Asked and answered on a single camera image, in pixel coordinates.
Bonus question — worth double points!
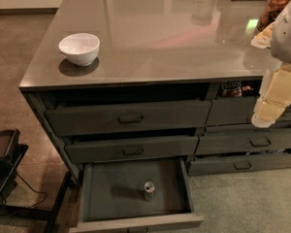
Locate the grey middle right drawer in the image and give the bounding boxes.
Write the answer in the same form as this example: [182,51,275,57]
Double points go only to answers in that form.
[196,128,291,155]

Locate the grey top right drawer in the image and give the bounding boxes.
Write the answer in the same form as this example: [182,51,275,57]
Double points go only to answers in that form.
[207,96,291,126]

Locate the grey middle left drawer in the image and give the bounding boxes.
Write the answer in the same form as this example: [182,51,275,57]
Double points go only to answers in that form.
[65,136,198,164]

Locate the grey top left drawer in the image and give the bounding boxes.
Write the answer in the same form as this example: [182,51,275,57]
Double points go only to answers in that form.
[46,100,211,136]

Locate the grey open bottom drawer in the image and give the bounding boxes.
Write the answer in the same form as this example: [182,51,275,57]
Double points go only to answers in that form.
[69,158,204,233]

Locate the white ceramic bowl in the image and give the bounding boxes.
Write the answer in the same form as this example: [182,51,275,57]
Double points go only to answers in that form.
[58,33,100,66]

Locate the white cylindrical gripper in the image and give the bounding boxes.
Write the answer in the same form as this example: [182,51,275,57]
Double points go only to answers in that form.
[251,63,291,128]

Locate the silver redbull can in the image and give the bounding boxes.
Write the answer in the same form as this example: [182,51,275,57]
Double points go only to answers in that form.
[144,182,155,202]

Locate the grey cabinet with counter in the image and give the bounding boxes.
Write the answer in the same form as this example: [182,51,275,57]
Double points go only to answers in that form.
[20,0,291,177]

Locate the grey bottom right drawer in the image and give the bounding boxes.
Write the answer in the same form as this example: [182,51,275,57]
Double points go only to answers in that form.
[187,153,291,176]

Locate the black cable on floor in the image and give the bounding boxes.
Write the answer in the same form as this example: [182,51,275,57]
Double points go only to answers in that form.
[0,172,49,216]

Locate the snack bag in drawer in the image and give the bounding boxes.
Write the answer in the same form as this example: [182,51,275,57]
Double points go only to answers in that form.
[221,81,242,97]

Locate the glass jar of snacks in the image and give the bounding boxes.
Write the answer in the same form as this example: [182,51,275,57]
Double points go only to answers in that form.
[256,0,290,31]

